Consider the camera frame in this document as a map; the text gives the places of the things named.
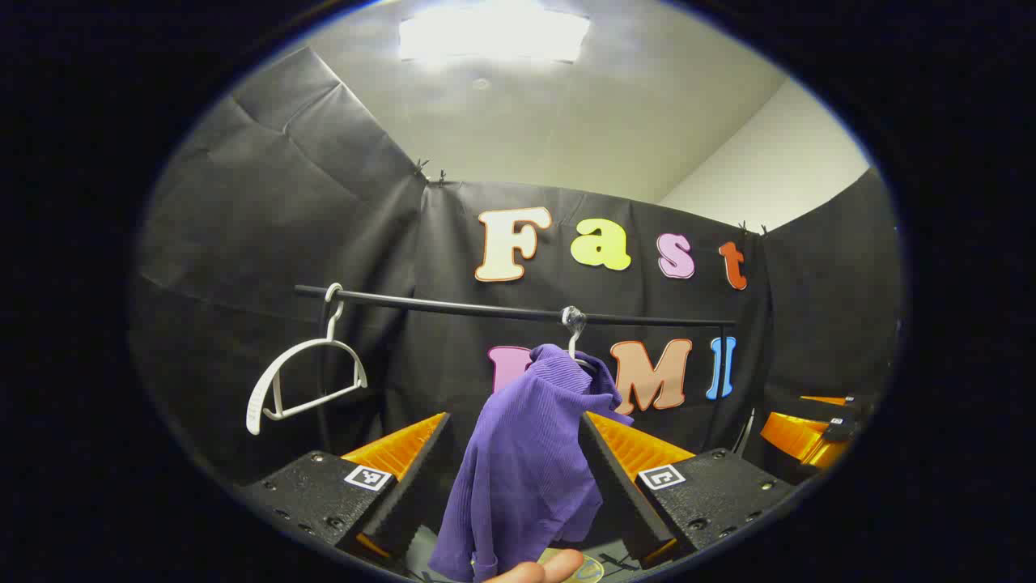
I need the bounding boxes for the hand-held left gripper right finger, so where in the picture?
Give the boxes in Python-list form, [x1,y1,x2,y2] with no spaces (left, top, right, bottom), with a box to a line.
[577,410,800,569]

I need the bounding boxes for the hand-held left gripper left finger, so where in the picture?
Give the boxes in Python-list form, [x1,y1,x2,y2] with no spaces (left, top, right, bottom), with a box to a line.
[233,411,456,577]

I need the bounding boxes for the purple ribbed shirt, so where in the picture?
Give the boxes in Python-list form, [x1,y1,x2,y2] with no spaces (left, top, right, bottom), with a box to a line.
[427,344,635,583]

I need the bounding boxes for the white plastic hanger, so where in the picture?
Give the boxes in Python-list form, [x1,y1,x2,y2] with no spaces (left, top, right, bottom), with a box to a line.
[245,283,369,436]
[560,305,601,375]

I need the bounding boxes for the black clothes rack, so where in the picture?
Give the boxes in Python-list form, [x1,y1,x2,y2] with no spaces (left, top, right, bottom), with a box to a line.
[294,283,758,456]

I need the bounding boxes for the black backdrop cloth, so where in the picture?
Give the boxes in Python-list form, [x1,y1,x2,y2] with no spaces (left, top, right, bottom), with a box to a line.
[129,46,903,519]

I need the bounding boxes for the ceiling light panel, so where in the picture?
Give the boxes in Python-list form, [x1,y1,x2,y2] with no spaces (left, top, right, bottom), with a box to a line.
[397,6,593,66]

